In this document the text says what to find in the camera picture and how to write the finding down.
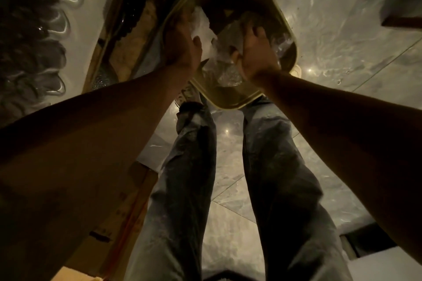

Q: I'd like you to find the person's left hand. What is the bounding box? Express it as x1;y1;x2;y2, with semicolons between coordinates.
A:
164;15;202;73

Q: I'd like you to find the person's right hand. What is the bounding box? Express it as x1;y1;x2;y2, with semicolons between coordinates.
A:
230;25;283;82

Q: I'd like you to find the clear plastic bin bag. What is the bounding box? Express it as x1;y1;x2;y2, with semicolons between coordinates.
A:
189;6;291;88

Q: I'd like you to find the person's right forearm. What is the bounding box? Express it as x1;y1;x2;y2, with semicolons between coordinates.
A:
255;68;422;265

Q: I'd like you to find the person's left forearm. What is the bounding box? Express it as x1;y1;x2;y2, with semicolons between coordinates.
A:
0;64;196;281

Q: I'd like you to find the person's left shoe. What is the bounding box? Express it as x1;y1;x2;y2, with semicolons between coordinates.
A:
174;83;202;107

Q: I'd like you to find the wooden cabinet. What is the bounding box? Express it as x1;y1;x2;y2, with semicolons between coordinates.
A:
82;0;195;94

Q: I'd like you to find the person's right leg in jeans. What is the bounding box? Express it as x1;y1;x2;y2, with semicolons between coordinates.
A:
242;96;354;281

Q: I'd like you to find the person's leg in jeans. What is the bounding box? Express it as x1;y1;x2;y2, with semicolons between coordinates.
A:
242;96;354;281
123;101;218;281

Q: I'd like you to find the person's left leg in jeans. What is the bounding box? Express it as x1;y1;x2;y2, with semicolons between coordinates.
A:
123;101;218;281

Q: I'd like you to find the brown cardboard box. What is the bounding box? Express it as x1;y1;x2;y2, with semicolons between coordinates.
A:
49;162;159;281

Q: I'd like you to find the white panel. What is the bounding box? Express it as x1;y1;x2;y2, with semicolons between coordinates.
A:
346;245;422;281

